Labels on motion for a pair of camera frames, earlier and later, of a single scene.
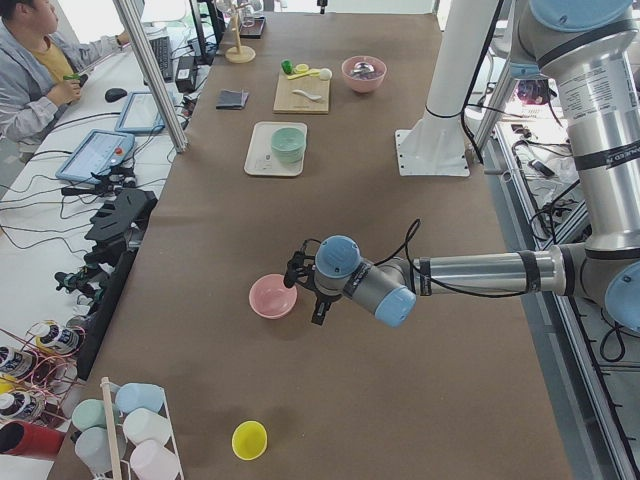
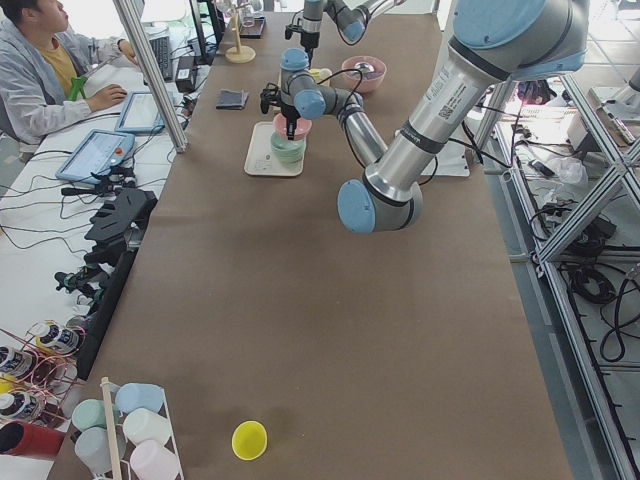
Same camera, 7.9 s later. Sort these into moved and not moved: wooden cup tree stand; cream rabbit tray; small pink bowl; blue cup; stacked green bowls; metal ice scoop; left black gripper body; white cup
Moved: left black gripper body; small pink bowl
Not moved: stacked green bowls; blue cup; cream rabbit tray; wooden cup tree stand; white cup; metal ice scoop
